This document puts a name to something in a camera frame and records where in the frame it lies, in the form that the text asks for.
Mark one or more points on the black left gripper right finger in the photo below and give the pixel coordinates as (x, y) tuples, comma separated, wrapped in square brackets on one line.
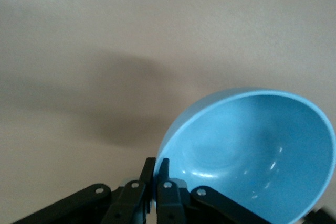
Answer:
[(170, 200)]

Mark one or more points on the blue bowl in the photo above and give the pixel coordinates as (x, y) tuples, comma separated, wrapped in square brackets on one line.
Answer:
[(249, 142)]

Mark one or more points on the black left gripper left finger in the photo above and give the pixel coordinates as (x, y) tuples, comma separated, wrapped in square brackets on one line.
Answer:
[(131, 197)]

